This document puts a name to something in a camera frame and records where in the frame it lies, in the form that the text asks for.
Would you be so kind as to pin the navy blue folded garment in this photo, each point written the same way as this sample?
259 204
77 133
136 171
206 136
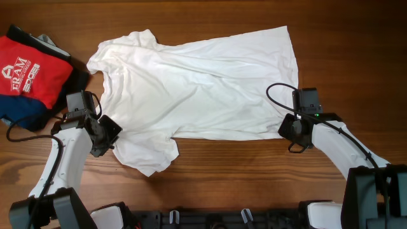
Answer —
14 108

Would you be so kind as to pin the red folded shirt with logo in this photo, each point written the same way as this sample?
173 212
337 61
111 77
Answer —
31 73

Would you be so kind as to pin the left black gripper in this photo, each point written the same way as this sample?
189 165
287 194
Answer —
106 133

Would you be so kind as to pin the black folded garment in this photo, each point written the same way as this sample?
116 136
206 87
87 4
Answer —
77 81

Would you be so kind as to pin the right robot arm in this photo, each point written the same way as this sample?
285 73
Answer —
375 192

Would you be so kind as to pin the white t-shirt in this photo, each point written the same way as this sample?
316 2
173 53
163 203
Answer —
235 88

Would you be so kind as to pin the grey folded garment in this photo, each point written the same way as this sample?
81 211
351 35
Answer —
46 40

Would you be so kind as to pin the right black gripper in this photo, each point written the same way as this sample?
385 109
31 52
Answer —
293 131

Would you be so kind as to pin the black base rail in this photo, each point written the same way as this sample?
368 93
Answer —
272 219

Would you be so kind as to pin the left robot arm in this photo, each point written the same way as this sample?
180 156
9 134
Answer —
55 196

